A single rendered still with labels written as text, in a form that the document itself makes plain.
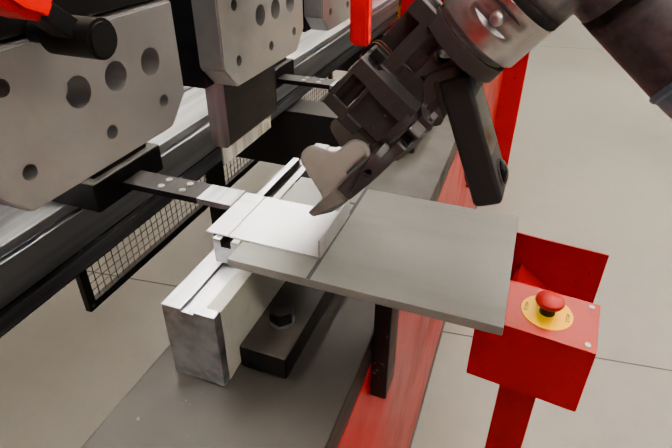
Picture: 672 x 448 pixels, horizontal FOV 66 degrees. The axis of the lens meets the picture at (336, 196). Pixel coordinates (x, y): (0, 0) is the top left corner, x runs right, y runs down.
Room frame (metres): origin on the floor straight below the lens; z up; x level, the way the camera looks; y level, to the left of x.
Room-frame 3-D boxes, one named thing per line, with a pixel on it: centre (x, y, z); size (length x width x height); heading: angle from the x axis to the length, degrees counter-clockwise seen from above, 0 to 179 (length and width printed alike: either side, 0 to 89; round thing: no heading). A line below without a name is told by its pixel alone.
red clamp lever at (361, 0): (0.62, -0.02, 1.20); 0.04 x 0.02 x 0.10; 69
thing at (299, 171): (0.53, 0.08, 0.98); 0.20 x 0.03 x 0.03; 159
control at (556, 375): (0.61, -0.32, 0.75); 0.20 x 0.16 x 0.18; 153
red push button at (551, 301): (0.56, -0.31, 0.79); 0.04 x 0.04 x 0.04
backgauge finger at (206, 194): (0.56, 0.23, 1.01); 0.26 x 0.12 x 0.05; 69
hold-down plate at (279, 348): (0.51, 0.02, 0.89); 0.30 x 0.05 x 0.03; 159
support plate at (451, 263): (0.44, -0.05, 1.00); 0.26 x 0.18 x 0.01; 69
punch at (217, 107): (0.50, 0.09, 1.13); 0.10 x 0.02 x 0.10; 159
